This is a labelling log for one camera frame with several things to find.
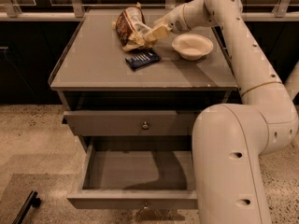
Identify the black handle on floor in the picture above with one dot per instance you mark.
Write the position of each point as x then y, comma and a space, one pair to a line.
32, 201

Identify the round upper drawer knob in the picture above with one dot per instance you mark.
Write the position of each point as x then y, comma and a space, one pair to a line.
145, 125

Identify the grey open lower drawer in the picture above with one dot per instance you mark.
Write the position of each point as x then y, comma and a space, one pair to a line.
126, 179

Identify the dark blue snack bar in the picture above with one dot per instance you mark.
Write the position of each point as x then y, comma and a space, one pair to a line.
143, 59

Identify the grey drawer cabinet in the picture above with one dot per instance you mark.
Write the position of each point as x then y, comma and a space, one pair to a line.
93, 75

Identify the metal railing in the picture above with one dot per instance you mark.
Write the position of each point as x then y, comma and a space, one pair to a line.
46, 10

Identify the grey upper drawer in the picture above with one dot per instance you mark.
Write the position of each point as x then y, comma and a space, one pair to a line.
128, 123

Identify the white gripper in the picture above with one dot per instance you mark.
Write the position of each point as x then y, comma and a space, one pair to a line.
175, 22

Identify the round lower drawer knob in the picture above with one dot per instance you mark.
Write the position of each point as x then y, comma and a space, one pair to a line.
146, 207

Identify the brown chip bag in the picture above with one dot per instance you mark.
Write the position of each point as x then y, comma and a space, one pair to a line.
132, 30

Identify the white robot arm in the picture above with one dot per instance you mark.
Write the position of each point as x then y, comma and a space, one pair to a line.
228, 139

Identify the white bowl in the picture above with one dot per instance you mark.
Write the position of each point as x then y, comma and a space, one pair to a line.
192, 47

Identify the round drawer knob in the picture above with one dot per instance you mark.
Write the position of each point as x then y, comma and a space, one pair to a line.
145, 125
146, 207

